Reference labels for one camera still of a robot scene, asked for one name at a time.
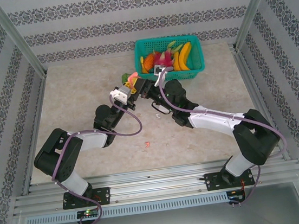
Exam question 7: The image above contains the pink earbud charging case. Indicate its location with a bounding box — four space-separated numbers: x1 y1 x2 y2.
127 71 140 85

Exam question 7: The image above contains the small yellow fruit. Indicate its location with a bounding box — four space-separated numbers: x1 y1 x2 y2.
139 55 147 74

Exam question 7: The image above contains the orange mango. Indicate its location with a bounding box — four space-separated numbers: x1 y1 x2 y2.
142 54 157 71

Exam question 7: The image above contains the teal plastic basket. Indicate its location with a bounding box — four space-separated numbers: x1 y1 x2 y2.
132 31 207 86

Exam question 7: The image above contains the small yellow banana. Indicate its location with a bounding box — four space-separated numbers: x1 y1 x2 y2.
171 50 184 72

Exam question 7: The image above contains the pink dragon fruit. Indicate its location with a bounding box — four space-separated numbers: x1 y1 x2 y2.
149 39 187 71

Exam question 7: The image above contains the large yellow banana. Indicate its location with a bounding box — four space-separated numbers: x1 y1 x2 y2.
176 42 196 72

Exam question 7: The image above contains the left green circuit board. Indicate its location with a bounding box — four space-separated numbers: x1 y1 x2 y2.
76 207 101 220

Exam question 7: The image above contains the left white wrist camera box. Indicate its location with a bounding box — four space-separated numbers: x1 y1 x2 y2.
108 84 134 107

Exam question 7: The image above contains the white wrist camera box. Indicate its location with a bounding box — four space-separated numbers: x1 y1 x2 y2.
108 84 134 107
151 62 176 88

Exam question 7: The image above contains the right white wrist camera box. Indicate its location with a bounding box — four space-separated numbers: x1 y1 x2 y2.
151 62 176 88

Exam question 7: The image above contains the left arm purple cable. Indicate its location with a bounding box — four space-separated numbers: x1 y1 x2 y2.
42 96 155 224

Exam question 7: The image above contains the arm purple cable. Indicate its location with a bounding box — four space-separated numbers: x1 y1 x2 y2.
42 96 155 224
156 54 292 215

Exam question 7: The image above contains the aluminium side rail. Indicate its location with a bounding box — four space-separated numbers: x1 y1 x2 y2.
8 74 61 196
230 39 293 167

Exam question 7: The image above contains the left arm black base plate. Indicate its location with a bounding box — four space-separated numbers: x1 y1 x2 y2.
60 186 113 211

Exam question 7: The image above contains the aluminium mounting rail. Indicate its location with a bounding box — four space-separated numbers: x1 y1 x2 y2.
10 150 299 218

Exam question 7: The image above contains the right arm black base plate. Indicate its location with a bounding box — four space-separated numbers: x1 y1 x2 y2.
203 167 257 193

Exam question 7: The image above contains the grey slotted cable duct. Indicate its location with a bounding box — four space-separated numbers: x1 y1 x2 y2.
24 191 230 224

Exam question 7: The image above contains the aluminium frame post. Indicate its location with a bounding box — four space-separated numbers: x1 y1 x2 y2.
0 0 48 84
227 0 286 52

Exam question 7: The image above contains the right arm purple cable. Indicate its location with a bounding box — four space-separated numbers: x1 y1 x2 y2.
156 54 292 215

